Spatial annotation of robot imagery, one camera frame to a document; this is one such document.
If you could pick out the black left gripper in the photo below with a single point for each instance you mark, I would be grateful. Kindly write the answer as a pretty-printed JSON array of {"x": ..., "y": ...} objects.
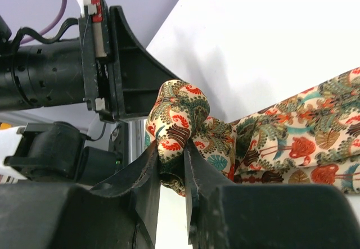
[{"x": 71, "y": 68}]

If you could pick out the paisley patterned tie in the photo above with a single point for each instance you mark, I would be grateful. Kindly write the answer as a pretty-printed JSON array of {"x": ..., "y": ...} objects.
[{"x": 312, "y": 137}]

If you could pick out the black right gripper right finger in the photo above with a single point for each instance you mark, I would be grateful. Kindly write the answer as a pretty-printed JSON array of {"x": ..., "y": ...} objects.
[{"x": 223, "y": 214}]

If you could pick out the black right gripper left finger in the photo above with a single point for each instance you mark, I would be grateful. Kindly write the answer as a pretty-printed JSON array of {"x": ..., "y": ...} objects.
[{"x": 120, "y": 212}]

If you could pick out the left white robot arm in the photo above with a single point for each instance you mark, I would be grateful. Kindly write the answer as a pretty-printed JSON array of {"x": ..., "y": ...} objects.
[{"x": 56, "y": 152}]

